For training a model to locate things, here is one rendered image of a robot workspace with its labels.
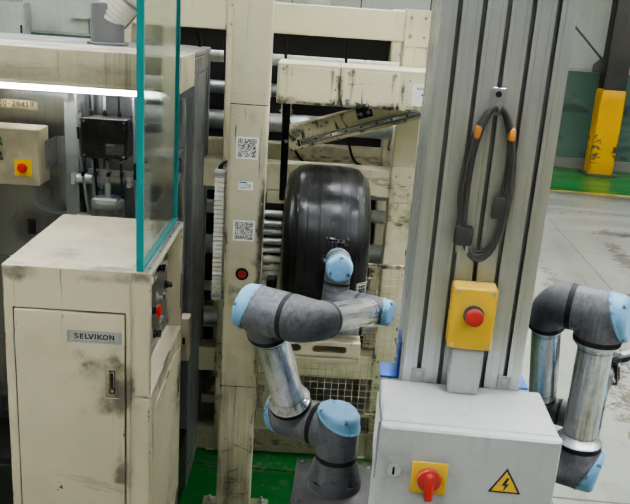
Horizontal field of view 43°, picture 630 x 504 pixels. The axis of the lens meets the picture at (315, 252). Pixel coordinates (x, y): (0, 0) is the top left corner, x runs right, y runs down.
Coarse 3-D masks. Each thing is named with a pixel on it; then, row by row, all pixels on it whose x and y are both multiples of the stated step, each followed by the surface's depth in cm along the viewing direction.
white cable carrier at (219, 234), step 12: (216, 168) 273; (216, 180) 271; (216, 192) 273; (216, 204) 274; (216, 216) 275; (216, 228) 276; (216, 240) 279; (216, 252) 279; (216, 264) 280; (216, 276) 281; (216, 288) 283
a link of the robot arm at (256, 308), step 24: (264, 288) 191; (240, 312) 190; (264, 312) 187; (264, 336) 191; (264, 360) 200; (288, 360) 201; (288, 384) 206; (264, 408) 219; (288, 408) 212; (288, 432) 216
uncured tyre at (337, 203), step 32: (288, 192) 267; (320, 192) 263; (352, 192) 264; (288, 224) 261; (320, 224) 258; (352, 224) 259; (288, 256) 260; (320, 256) 258; (352, 256) 258; (288, 288) 264; (320, 288) 262; (352, 288) 263
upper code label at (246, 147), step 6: (240, 138) 266; (246, 138) 266; (252, 138) 266; (258, 138) 266; (240, 144) 267; (246, 144) 267; (252, 144) 267; (240, 150) 267; (246, 150) 267; (252, 150) 267; (240, 156) 268; (246, 156) 268; (252, 156) 268
